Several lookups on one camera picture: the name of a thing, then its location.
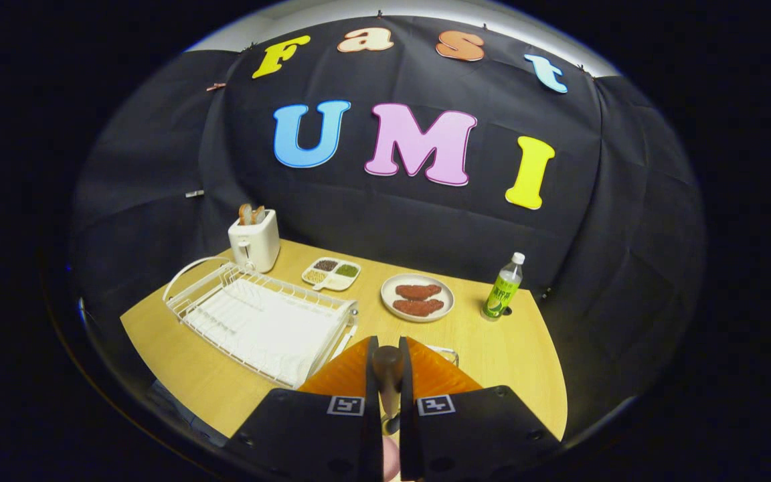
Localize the brown meat slice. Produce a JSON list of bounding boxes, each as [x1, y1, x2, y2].
[[393, 299, 445, 317], [396, 284, 442, 301]]

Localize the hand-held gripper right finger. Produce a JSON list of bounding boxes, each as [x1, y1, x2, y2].
[[399, 336, 562, 481]]

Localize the wooden handle spoon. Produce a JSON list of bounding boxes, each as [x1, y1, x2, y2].
[[371, 345, 406, 436]]

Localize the cream plate with meat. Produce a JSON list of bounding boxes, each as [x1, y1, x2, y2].
[[380, 273, 455, 323]]

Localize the small metal wire basket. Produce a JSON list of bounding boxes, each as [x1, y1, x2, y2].
[[426, 345, 460, 368]]

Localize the black backdrop cloth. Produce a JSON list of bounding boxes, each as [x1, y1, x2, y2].
[[71, 13, 704, 443]]

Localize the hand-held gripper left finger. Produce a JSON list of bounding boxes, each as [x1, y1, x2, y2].
[[224, 336, 384, 482]]

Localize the white divided bean tray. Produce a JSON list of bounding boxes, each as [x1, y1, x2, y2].
[[301, 257, 362, 292]]

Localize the green label drink bottle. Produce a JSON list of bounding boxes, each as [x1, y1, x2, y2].
[[481, 252, 526, 321]]

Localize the white toaster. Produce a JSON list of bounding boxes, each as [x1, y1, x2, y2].
[[228, 209, 281, 274]]

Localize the white wire dish rack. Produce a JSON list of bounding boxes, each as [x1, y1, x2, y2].
[[163, 256, 359, 389]]

